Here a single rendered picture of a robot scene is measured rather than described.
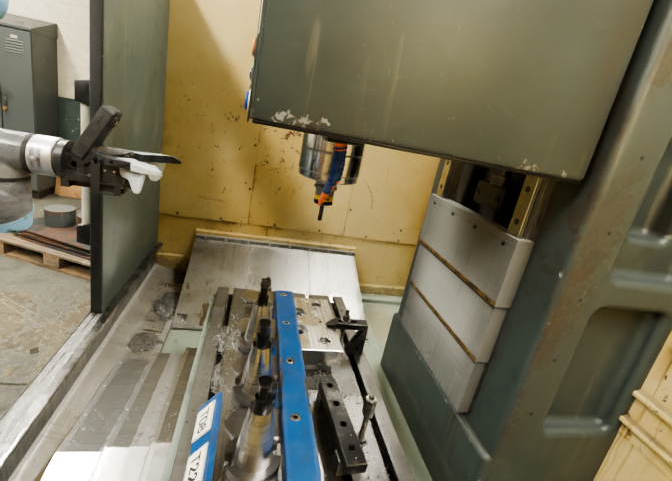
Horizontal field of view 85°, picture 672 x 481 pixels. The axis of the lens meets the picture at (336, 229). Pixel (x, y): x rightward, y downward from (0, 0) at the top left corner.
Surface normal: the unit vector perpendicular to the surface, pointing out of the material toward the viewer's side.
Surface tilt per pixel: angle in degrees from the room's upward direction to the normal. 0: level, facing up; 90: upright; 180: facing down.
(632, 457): 90
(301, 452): 0
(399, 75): 90
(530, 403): 90
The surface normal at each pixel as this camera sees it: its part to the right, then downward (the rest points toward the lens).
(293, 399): 0.19, -0.94
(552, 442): 0.18, 0.32
